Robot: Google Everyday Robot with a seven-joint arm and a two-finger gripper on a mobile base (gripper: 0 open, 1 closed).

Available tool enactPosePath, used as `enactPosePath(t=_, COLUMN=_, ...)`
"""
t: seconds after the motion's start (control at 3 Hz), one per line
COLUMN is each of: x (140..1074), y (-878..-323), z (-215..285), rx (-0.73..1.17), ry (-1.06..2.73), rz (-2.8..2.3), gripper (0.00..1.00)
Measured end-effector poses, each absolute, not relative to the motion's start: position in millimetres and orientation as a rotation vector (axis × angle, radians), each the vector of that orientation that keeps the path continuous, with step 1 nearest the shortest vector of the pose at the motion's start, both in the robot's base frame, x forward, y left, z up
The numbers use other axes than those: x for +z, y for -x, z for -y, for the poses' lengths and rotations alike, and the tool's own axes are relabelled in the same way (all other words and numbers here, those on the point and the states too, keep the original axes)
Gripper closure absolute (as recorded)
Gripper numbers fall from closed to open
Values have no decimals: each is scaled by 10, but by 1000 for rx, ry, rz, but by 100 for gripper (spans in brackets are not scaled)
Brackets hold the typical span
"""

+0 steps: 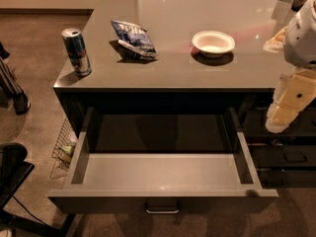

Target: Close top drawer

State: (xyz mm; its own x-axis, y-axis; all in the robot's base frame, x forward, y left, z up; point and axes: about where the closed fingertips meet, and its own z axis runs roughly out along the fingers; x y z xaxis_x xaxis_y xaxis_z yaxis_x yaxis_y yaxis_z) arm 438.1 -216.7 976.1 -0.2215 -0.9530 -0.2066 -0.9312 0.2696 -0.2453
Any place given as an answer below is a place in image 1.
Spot grey top drawer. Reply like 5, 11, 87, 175
48, 109, 278, 213

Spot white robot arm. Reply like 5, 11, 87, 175
264, 0, 316, 133

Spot right side lower drawers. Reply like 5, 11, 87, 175
243, 95, 316, 189

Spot white paper bowl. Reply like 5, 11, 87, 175
192, 31, 235, 57

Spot dark cabinet counter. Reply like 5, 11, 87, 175
53, 0, 297, 131

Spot blue chip bag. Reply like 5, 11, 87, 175
111, 20, 157, 60

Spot blue energy drink can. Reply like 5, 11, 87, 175
61, 28, 92, 77

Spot metal drawer handle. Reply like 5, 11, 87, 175
144, 203, 180, 215

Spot wire mesh basket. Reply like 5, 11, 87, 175
50, 118, 77, 179

